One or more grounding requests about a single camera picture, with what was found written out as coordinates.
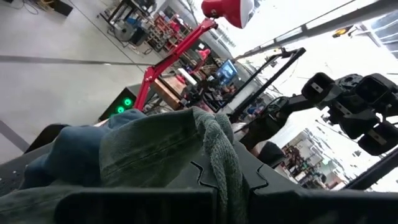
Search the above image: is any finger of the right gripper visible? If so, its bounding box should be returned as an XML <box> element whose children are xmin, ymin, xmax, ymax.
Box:
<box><xmin>358</xmin><ymin>123</ymin><xmax>398</xmax><ymax>156</ymax></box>
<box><xmin>303</xmin><ymin>73</ymin><xmax>336</xmax><ymax>105</ymax></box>

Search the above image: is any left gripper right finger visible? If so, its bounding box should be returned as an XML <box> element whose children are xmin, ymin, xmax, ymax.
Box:
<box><xmin>236</xmin><ymin>141</ymin><xmax>398</xmax><ymax>224</ymax></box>

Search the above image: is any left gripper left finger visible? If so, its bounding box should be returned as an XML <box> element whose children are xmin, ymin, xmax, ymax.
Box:
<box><xmin>54</xmin><ymin>155</ymin><xmax>218</xmax><ymax>224</ymax></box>

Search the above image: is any blue baseball cap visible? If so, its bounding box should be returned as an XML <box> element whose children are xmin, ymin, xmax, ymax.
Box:
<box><xmin>18</xmin><ymin>108</ymin><xmax>147</xmax><ymax>191</ymax></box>

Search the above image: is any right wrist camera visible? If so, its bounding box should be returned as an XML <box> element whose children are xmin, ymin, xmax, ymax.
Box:
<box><xmin>354</xmin><ymin>73</ymin><xmax>398</xmax><ymax>105</ymax></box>

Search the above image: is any red desk lamp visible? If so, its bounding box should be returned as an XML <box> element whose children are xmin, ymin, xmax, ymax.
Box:
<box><xmin>132</xmin><ymin>0</ymin><xmax>256</xmax><ymax>112</ymax></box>

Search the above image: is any olive green baseball cap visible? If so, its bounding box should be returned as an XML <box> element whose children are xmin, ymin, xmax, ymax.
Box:
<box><xmin>0</xmin><ymin>106</ymin><xmax>251</xmax><ymax>224</ymax></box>

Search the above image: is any lit blue monitor screen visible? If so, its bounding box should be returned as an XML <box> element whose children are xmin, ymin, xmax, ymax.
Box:
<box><xmin>216</xmin><ymin>58</ymin><xmax>239</xmax><ymax>85</ymax></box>

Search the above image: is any black cart with green lights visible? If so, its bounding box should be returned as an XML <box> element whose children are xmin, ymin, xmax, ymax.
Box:
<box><xmin>98</xmin><ymin>83</ymin><xmax>147</xmax><ymax>123</ymax></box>

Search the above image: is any long ceiling light bar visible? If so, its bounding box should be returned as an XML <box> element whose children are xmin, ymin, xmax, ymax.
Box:
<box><xmin>234</xmin><ymin>0</ymin><xmax>398</xmax><ymax>62</ymax></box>

